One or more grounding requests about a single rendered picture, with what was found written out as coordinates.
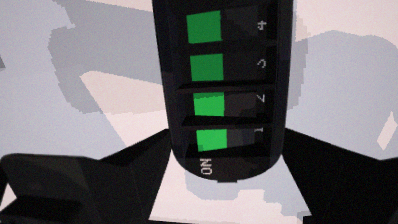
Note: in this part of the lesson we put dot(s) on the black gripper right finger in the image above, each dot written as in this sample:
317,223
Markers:
340,186

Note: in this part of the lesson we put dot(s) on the dark grey controller unit with rocker switches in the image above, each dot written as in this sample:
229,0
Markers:
225,67

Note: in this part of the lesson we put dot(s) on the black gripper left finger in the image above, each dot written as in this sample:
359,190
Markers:
117,189

